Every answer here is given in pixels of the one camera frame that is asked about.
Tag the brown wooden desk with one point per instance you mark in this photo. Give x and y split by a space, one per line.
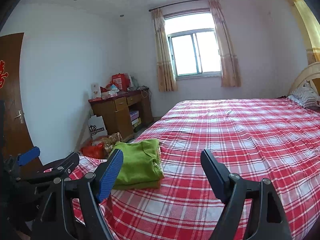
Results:
116 111

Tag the white paper bag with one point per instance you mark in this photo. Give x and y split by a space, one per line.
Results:
97 127

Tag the wooden headboard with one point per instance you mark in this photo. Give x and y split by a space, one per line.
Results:
310 74

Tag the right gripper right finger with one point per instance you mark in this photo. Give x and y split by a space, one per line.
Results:
267 218

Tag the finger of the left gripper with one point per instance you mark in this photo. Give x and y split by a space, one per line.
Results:
24 159

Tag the brown wooden door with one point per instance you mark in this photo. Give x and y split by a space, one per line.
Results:
16 135

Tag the left beige curtain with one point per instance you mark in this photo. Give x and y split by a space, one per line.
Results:
165 72

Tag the patterned pillow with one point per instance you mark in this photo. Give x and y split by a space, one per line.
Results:
305 96

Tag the red gift bag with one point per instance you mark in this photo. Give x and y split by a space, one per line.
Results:
121 81

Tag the red plaid bed sheet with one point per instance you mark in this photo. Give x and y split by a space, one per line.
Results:
256 138

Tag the window with green frame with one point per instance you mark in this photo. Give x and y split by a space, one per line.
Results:
193 45

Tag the green knitted sweater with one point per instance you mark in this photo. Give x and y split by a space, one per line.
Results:
142 167

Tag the beige curtain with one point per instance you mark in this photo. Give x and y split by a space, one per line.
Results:
165 72
229 61

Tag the right beige curtain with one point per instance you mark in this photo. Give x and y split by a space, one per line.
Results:
229 61

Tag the yellow curtain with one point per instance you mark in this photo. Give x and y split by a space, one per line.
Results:
309 28

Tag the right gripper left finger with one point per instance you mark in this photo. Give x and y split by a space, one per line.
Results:
56 219

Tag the red plastic bag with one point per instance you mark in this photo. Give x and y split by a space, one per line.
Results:
93 151

